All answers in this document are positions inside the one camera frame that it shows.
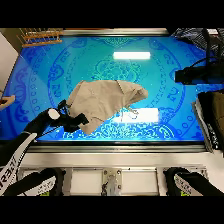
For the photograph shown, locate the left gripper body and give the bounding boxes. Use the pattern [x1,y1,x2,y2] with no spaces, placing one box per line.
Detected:
[59,113,90,133]

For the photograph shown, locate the beige garment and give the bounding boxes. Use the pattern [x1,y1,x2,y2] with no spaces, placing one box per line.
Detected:
[65,79,150,136]

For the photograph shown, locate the heap of clothes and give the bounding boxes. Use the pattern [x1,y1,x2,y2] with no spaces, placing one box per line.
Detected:
[170,28,224,52]

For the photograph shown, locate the wooden hanger rack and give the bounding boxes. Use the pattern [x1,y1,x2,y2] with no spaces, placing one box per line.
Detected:
[19,28,65,48]

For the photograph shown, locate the black garment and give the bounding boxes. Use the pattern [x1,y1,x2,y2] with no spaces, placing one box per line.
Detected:
[195,89,224,158]

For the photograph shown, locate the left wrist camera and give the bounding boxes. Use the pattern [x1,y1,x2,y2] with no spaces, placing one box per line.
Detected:
[57,99,72,116]

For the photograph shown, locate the black cable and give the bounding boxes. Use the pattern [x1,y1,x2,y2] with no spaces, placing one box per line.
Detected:
[200,28,214,68]

